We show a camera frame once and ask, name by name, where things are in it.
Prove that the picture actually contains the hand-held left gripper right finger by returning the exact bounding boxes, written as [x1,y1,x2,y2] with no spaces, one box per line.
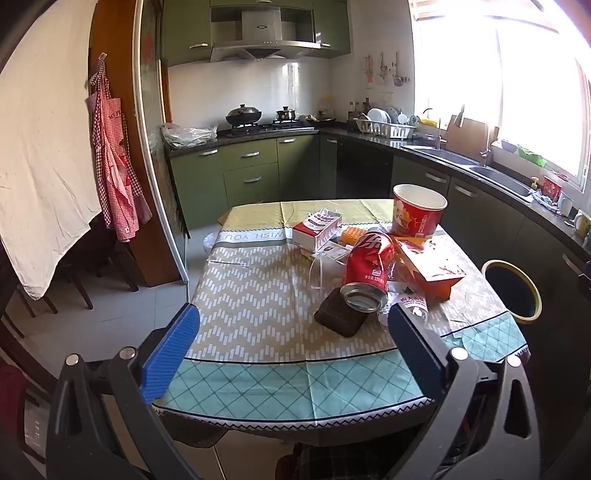
[387,302,541,480]

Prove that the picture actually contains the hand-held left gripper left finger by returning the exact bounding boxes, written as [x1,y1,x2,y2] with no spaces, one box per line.
[46,304,218,480]

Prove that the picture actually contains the orange paper carton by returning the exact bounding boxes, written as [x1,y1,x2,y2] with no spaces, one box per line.
[394,237,466,302]

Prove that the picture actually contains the dark brown wallet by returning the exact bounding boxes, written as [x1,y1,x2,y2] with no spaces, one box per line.
[314,293,365,334]

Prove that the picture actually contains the red soda can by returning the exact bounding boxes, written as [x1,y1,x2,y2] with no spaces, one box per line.
[340,231,397,313]

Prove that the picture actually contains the yellow rimmed waste bin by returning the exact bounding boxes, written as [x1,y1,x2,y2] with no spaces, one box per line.
[481,259,543,324]

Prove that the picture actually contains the red paper bucket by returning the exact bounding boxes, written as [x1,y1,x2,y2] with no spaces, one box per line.
[390,184,448,240]

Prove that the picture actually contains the red and white box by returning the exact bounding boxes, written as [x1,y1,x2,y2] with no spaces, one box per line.
[292,209,345,254]

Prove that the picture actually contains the clear wrapper with white label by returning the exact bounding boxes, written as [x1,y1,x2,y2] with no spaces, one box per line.
[378,287,431,326]

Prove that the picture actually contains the dark wooden chair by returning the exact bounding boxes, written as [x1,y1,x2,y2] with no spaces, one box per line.
[0,216,140,340]

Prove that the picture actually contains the clear plastic cup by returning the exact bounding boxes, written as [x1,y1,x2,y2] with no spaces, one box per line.
[310,256,345,291]

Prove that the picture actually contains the dark base cabinets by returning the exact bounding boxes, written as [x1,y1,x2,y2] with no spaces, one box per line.
[337,137,591,444]

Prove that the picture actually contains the red checkered apron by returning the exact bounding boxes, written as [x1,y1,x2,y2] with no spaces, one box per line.
[85,60,153,243]

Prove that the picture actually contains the green base cabinets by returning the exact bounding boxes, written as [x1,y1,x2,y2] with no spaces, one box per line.
[168,134,341,232]

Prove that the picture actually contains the steel kitchen sink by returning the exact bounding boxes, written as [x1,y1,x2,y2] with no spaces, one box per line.
[406,145,533,200]

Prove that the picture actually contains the red package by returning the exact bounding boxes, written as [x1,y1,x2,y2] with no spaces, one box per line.
[541,175,564,200]

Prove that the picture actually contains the steel sink faucet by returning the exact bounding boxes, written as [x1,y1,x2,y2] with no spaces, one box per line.
[479,119,496,167]

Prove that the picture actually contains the clear plastic bag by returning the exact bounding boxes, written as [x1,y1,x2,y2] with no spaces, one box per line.
[161,124,218,149]

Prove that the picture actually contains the wooden cutting board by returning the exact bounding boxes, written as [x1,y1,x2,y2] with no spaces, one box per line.
[445,115,498,158]

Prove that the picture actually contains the white hanging cloth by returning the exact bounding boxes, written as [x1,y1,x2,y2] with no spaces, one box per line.
[0,0,105,301]

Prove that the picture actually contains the white dish rack with dishes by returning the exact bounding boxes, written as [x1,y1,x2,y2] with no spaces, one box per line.
[353,107,416,139]

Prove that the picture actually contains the gas stove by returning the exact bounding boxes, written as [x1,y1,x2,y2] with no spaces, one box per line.
[226,120,319,136]

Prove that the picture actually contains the black wok with lid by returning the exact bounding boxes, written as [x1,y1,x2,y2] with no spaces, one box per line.
[225,104,263,128]

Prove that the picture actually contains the hanging kitchen utensils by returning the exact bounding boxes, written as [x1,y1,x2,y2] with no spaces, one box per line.
[364,51,411,89]

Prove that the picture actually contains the steel range hood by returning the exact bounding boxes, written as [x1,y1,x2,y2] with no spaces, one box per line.
[210,7,319,64]

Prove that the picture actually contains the wooden door frame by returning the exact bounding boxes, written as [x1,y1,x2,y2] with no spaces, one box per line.
[89,0,191,288]

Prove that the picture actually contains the green wall cabinets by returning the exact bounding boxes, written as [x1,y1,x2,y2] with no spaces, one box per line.
[161,0,352,68]

